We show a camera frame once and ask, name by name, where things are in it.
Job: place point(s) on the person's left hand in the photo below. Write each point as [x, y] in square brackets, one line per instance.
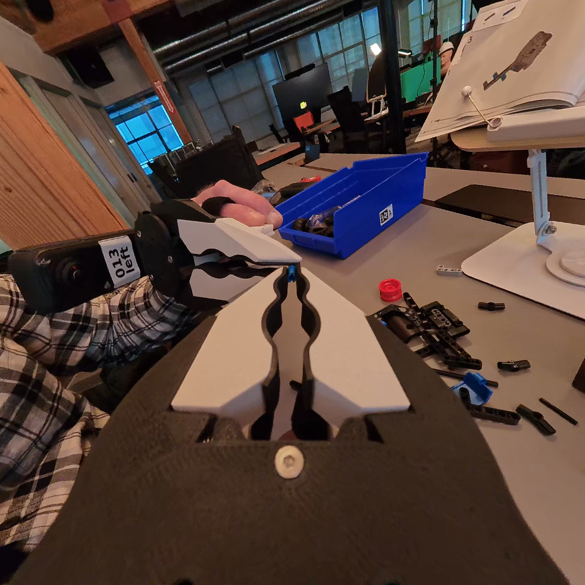
[251, 205]

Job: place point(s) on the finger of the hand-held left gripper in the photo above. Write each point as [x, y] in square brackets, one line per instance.
[247, 242]
[215, 288]

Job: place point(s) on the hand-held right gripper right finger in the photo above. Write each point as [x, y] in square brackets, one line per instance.
[352, 365]

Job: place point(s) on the light grey angled beam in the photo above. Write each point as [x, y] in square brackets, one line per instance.
[449, 270]

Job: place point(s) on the blue plastic bin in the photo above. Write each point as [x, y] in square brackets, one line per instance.
[361, 210]

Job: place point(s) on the small black connector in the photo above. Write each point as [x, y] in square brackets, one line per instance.
[491, 306]
[513, 365]

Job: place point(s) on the black beam frame assembly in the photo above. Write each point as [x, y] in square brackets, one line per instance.
[438, 320]

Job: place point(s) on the black metal pole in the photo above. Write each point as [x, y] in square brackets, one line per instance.
[392, 68]

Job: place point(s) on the black crank connector piece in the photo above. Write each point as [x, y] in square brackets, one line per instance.
[493, 415]

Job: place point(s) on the red wheel hub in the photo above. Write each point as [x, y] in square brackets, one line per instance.
[391, 290]

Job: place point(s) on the instruction booklet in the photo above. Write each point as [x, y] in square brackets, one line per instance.
[502, 68]

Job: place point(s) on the printed toy set box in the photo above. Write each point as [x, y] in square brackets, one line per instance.
[579, 381]

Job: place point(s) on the grey desk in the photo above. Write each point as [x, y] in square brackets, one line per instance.
[434, 247]

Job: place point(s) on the short thin black axle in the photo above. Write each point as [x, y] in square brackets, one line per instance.
[558, 411]

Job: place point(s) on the large black monitor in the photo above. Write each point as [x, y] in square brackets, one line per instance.
[301, 91]

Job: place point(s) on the black curved toy shell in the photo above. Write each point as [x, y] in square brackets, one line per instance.
[402, 329]

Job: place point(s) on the crinkled clear bag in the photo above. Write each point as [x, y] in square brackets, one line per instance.
[320, 218]

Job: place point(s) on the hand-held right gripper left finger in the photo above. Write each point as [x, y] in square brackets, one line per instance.
[224, 365]

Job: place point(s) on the long black axle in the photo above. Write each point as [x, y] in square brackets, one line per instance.
[457, 375]

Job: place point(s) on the black axle connector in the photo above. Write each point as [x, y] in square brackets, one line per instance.
[535, 419]

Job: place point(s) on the blue flat bracket piece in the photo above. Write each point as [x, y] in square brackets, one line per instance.
[477, 384]

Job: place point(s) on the small black angled piece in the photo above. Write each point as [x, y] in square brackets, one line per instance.
[295, 385]

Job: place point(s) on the wooden post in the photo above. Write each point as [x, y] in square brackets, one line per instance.
[45, 183]

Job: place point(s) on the black power adapter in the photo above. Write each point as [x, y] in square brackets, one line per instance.
[288, 192]

